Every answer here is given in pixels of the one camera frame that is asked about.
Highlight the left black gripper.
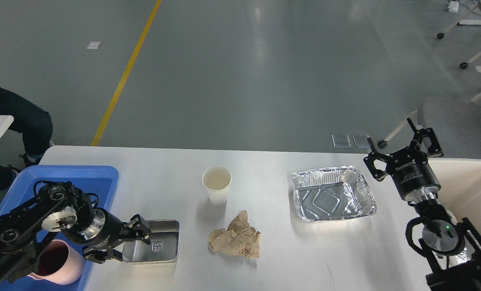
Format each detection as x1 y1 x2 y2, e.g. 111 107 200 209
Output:
80 208 151 264

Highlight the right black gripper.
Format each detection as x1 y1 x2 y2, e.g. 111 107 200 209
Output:
363 118 444 201

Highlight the square stainless steel dish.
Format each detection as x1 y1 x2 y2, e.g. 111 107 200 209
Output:
122 219 181 265

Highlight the pink ribbed mug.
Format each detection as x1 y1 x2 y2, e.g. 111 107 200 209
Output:
27 239 85 285

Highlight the aluminium foil tray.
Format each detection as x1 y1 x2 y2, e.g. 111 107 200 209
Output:
292 165 377 222

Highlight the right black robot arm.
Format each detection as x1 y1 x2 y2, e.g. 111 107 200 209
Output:
364 118 481 291

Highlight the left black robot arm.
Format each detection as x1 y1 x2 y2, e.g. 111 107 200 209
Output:
0 180 151 283

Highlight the clear floor plate right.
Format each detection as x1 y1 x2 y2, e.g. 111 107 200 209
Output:
352 134 371 148

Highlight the clear floor plate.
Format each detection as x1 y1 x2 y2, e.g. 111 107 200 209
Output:
352 134 371 148
331 134 352 148

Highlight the grey office chair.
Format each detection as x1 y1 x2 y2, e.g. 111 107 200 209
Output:
378 96 481 160

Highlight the beige plastic bin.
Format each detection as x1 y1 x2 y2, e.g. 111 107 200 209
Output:
428 157 481 235

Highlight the clear floor plate left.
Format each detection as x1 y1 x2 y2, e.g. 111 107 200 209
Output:
331 134 352 148

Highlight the foil tray in bin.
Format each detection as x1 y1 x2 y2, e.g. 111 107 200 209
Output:
453 247 471 264

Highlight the white paper cup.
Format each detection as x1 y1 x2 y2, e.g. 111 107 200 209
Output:
202 166 232 206

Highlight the crumpled brown paper napkin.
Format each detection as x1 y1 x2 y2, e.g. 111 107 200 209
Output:
208 210 261 258

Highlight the seated person in jeans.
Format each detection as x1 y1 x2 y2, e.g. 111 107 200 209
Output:
0 87 53 167

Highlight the white floor plate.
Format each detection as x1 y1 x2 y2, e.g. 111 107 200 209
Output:
86 41 102 50

